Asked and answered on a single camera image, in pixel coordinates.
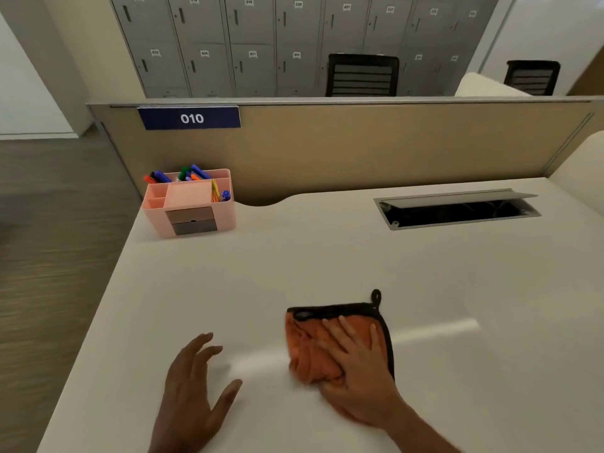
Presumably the person's right hand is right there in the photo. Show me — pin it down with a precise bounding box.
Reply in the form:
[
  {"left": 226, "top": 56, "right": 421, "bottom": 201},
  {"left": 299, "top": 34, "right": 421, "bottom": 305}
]
[{"left": 316, "top": 315, "right": 406, "bottom": 428}]

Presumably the person's left hand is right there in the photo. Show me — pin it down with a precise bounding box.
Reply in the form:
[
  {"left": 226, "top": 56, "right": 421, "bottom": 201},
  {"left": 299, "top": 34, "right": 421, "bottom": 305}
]
[{"left": 148, "top": 332, "right": 243, "bottom": 453}]

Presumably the orange microfibre cloth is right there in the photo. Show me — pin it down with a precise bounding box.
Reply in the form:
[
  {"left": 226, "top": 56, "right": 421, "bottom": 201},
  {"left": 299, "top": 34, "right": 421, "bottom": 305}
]
[{"left": 285, "top": 289, "right": 396, "bottom": 426}]

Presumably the pink desk organizer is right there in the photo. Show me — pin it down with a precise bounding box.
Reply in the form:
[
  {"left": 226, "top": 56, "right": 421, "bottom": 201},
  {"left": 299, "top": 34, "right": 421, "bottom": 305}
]
[{"left": 141, "top": 168, "right": 237, "bottom": 240}]

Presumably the person's right forearm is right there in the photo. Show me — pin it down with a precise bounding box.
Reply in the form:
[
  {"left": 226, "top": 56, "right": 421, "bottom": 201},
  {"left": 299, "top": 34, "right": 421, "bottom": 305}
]
[{"left": 384, "top": 398, "right": 461, "bottom": 453}]

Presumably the bunch of coloured markers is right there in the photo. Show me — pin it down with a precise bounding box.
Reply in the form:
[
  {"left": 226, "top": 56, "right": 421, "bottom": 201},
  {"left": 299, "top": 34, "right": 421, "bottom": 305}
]
[{"left": 143, "top": 164, "right": 212, "bottom": 184}]

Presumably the beige desk partition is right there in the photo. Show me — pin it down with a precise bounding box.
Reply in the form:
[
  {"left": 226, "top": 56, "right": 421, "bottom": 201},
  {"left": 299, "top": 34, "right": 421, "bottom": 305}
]
[{"left": 86, "top": 96, "right": 604, "bottom": 208}]

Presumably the blue number sign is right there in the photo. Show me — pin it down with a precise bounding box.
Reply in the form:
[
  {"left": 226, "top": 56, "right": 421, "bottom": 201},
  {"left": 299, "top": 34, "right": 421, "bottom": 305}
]
[{"left": 137, "top": 106, "right": 242, "bottom": 131}]

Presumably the white adjoining desk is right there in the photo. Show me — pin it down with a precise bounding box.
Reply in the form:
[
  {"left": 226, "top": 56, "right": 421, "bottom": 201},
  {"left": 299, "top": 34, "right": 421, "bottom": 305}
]
[{"left": 547, "top": 130, "right": 604, "bottom": 218}]

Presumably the black office chair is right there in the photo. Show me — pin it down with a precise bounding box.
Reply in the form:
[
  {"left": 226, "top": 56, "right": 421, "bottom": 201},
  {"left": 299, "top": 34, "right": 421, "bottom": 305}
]
[
  {"left": 503, "top": 60, "right": 561, "bottom": 97},
  {"left": 325, "top": 53, "right": 400, "bottom": 98}
]

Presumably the white neighbouring desk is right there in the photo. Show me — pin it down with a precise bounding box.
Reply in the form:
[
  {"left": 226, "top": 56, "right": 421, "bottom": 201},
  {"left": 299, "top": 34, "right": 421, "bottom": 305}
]
[{"left": 454, "top": 72, "right": 532, "bottom": 98}]

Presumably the white storage cabinet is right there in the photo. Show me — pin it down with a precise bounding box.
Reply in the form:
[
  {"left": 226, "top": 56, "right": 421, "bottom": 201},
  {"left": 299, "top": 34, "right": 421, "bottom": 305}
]
[{"left": 0, "top": 0, "right": 95, "bottom": 140}]

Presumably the grey locker cabinet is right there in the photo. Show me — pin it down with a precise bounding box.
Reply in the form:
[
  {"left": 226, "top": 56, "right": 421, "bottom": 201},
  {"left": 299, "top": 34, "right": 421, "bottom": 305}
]
[{"left": 107, "top": 0, "right": 503, "bottom": 99}]

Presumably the grey cable hatch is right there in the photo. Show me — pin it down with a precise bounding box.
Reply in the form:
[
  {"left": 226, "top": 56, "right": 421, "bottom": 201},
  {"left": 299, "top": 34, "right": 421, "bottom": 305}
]
[{"left": 373, "top": 188, "right": 542, "bottom": 232}]

